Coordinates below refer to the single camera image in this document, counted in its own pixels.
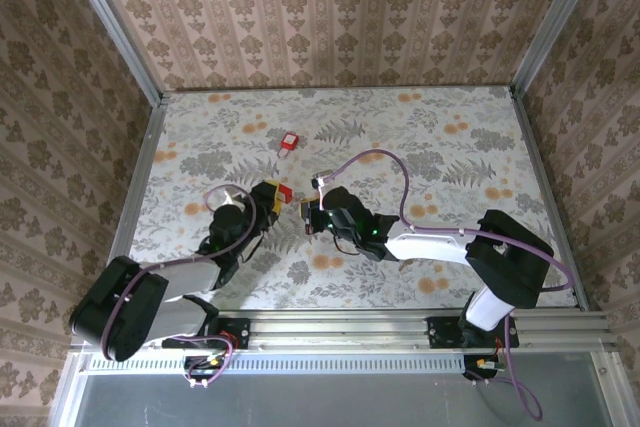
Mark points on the aluminium frame rail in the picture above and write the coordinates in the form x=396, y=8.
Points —
x=350, y=332

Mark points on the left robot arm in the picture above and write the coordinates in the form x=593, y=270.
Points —
x=120, y=307

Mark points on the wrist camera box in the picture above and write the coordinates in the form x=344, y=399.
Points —
x=232, y=197
x=320, y=180

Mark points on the aluminium frame post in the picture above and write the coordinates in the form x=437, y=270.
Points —
x=555, y=22
x=115, y=27

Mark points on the grey metal panel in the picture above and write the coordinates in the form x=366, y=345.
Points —
x=350, y=397

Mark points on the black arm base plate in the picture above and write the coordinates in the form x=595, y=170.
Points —
x=440, y=332
x=240, y=332

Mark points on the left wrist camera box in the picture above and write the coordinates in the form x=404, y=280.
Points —
x=232, y=197

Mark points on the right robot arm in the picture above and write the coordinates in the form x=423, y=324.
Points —
x=500, y=257

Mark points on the floral patterned table cover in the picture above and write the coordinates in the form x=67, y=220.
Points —
x=200, y=107

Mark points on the aluminium table side rail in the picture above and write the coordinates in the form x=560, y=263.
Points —
x=142, y=167
x=540, y=147

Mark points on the black connector box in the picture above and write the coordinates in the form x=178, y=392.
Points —
x=202, y=372
x=475, y=373

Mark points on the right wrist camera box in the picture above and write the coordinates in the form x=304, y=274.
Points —
x=320, y=180

